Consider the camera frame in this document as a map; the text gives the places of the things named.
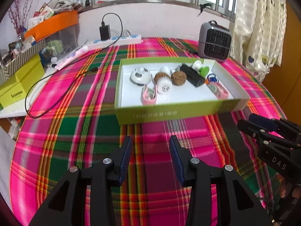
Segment green plush toy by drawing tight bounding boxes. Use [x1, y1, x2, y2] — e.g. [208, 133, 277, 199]
[47, 40, 64, 53]

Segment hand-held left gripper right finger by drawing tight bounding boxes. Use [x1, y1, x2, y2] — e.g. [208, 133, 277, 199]
[169, 135, 273, 226]

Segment metal window frame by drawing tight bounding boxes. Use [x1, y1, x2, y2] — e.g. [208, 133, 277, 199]
[63, 0, 238, 20]

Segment cream curtain with hearts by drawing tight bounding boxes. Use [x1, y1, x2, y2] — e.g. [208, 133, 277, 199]
[229, 0, 288, 83]

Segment pile of printed packets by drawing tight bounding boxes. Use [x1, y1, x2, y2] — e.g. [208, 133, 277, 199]
[28, 2, 55, 30]

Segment blue orange crochet ornament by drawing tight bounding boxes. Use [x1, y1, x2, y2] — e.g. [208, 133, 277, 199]
[204, 73, 220, 84]

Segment pink green plaid tablecloth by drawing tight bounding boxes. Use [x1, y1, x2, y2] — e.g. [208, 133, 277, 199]
[9, 37, 288, 226]

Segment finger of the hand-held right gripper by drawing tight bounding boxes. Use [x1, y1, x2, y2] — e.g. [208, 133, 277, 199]
[237, 120, 301, 150]
[249, 113, 301, 144]

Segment brown walnut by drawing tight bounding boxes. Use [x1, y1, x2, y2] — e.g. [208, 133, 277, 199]
[154, 73, 171, 84]
[171, 71, 187, 85]

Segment white power strip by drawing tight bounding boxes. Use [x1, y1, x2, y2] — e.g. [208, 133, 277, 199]
[84, 33, 142, 50]

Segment orange bin lid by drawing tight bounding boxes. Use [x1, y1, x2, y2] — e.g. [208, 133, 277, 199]
[24, 10, 78, 40]

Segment person's right hand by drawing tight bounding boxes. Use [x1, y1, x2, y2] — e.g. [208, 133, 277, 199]
[276, 181, 301, 199]

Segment clear plastic storage bin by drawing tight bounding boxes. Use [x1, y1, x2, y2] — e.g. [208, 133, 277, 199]
[39, 25, 78, 63]

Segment black rectangular device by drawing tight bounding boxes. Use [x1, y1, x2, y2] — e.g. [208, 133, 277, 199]
[180, 63, 204, 88]

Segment striped cardboard box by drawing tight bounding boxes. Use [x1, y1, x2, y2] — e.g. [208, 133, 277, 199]
[0, 39, 47, 85]

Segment pink white tube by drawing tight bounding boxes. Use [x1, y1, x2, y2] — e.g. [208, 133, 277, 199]
[55, 46, 89, 70]

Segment grey mini heater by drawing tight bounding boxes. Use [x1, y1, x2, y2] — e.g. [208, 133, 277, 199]
[197, 21, 233, 63]

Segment black charger adapter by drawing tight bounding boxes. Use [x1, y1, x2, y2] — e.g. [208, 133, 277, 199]
[99, 25, 111, 41]

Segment black charging cable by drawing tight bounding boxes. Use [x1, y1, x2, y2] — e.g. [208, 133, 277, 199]
[25, 13, 123, 118]

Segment green white mushroom-shaped knob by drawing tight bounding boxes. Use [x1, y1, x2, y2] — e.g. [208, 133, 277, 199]
[192, 60, 210, 77]

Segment white grey round gadget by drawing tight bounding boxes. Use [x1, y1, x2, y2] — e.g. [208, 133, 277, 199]
[130, 67, 152, 84]

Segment yellow green cardboard box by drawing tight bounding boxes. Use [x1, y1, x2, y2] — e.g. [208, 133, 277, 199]
[0, 61, 59, 119]

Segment black hook on windowsill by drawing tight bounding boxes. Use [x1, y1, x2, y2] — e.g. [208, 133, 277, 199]
[197, 3, 212, 18]

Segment small white plastic jar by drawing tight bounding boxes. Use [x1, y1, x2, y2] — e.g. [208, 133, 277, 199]
[156, 77, 172, 94]

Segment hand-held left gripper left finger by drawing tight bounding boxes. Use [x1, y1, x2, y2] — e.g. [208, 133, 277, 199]
[28, 135, 133, 226]

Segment purple flower branches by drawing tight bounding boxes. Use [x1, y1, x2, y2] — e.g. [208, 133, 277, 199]
[8, 0, 26, 38]

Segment plain yellow-green box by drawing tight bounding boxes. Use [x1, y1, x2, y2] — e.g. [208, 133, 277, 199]
[15, 55, 46, 85]

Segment yellow-green box with lettering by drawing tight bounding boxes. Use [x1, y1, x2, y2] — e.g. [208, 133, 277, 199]
[0, 74, 31, 109]

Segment pink clip with white ring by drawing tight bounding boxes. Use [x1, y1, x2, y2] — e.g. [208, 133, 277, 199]
[141, 85, 158, 105]

